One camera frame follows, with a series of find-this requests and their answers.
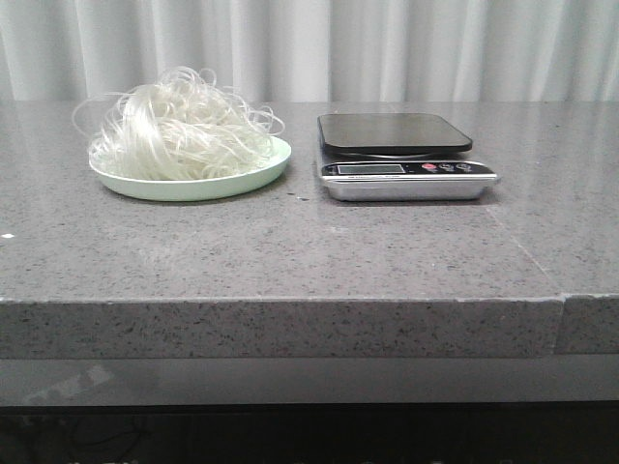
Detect white pleated curtain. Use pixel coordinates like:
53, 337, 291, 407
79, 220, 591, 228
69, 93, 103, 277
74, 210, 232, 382
1, 1, 618, 102

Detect white vermicelli noodle bundle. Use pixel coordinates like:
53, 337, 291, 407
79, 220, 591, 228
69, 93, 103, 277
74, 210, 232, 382
88, 66, 285, 181

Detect silver black kitchen scale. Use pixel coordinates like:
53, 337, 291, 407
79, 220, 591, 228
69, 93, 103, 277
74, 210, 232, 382
317, 113, 498, 201

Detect light green round plate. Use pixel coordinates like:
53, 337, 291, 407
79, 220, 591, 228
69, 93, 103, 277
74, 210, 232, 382
89, 136, 291, 202

